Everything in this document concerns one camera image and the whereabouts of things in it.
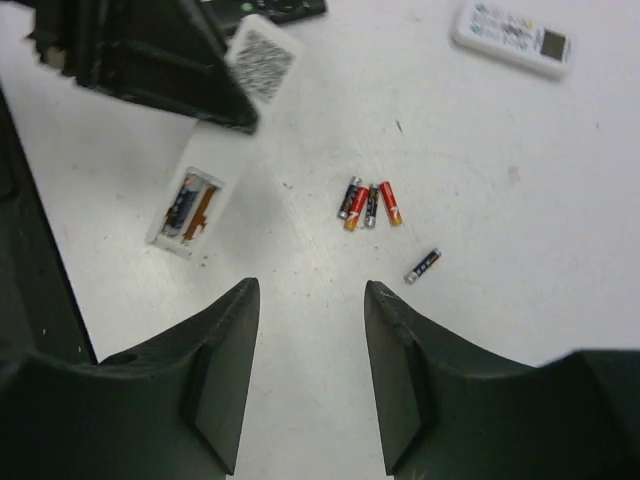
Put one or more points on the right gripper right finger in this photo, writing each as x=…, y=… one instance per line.
x=450, y=409

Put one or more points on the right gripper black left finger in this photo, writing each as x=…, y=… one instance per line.
x=171, y=407

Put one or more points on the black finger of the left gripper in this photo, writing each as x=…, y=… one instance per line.
x=168, y=55

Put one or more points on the black remote control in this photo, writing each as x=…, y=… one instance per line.
x=230, y=12

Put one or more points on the white remote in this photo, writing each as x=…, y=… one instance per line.
x=265, y=59
x=504, y=34

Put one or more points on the black battery pair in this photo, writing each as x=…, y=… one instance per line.
x=422, y=266

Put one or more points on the black battery in cluster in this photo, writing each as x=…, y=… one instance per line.
x=372, y=206

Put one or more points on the red battery top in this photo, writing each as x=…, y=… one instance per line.
x=391, y=204

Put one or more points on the red battery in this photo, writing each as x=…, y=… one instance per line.
x=356, y=207
x=391, y=204

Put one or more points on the red battery lower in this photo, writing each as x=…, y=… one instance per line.
x=356, y=207

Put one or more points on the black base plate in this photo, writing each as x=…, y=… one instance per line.
x=39, y=310

